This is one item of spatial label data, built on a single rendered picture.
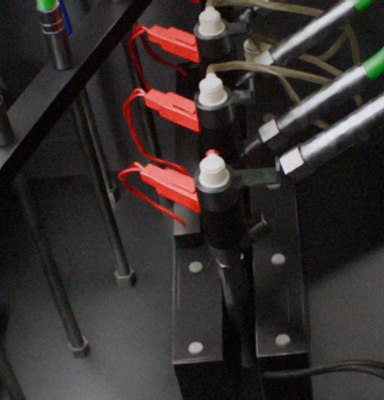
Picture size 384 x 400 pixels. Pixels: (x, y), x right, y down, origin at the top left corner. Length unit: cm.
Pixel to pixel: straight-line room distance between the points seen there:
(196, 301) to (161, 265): 23
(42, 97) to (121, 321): 27
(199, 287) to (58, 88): 19
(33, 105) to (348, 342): 35
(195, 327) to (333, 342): 20
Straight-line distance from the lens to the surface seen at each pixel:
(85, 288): 111
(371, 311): 105
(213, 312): 87
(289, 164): 75
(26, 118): 88
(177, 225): 91
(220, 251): 80
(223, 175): 76
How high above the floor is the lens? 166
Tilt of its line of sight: 46 degrees down
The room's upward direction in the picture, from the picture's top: 12 degrees counter-clockwise
